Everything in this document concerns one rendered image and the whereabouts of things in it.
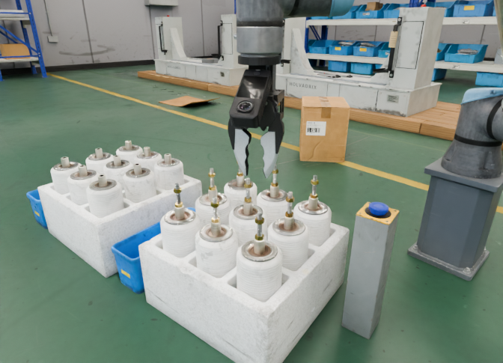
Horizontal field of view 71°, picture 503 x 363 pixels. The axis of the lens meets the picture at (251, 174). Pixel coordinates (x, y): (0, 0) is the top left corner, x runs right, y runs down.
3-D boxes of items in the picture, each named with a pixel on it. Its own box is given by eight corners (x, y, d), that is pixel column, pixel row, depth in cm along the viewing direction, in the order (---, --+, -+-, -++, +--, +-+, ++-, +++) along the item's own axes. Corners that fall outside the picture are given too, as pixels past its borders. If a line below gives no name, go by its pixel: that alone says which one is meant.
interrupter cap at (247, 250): (233, 254, 72) (233, 251, 72) (255, 237, 77) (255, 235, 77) (263, 268, 68) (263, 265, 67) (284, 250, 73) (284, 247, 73)
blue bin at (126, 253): (191, 236, 123) (189, 206, 118) (215, 247, 117) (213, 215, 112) (114, 281, 101) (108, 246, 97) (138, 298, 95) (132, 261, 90)
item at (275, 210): (272, 265, 97) (274, 207, 90) (249, 250, 104) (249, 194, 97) (296, 251, 103) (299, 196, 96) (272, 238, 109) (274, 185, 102)
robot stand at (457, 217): (430, 232, 125) (447, 153, 114) (489, 255, 113) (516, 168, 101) (406, 254, 113) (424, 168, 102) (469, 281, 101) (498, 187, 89)
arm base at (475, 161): (451, 156, 111) (458, 125, 108) (507, 168, 101) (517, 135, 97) (432, 168, 102) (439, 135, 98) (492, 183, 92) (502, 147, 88)
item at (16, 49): (26, 57, 529) (23, 43, 521) (31, 58, 512) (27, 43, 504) (2, 58, 509) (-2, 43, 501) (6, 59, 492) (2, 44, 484)
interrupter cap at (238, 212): (252, 203, 92) (252, 201, 92) (269, 215, 87) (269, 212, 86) (227, 211, 89) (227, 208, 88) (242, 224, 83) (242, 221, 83)
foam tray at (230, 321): (237, 237, 122) (236, 191, 115) (343, 282, 101) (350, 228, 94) (146, 302, 94) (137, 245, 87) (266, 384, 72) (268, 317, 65)
